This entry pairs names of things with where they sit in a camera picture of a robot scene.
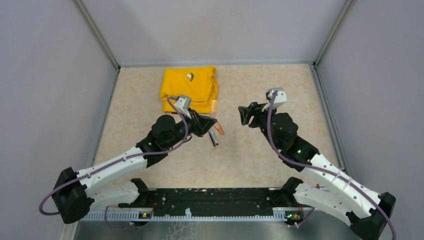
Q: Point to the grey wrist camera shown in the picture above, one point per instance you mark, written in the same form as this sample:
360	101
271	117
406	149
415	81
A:
182	104
276	97

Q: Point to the orange highlighter pen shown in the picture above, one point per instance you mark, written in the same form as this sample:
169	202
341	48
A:
219	129

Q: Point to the orange highlighter cap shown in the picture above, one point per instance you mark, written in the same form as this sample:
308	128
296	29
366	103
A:
214	105

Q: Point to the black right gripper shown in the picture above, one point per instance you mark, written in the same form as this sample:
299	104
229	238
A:
254	109

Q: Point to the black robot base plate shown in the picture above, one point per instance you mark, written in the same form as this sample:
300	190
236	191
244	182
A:
219	204

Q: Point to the yellow folded shirt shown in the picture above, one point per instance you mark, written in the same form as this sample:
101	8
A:
198	83

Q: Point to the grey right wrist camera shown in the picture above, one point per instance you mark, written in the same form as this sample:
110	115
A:
276	97

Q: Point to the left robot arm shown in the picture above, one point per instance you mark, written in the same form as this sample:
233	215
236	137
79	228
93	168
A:
76	192

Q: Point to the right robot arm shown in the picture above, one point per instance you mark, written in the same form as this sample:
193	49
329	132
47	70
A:
364	211

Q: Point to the thin black pen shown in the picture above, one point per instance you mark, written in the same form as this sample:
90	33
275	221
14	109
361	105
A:
210	137

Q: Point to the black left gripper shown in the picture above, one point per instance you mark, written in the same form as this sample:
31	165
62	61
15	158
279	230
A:
201	124

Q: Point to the white marker pen black tip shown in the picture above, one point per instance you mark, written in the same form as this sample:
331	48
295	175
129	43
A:
214	138

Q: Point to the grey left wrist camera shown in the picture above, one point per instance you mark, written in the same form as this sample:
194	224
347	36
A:
182	104

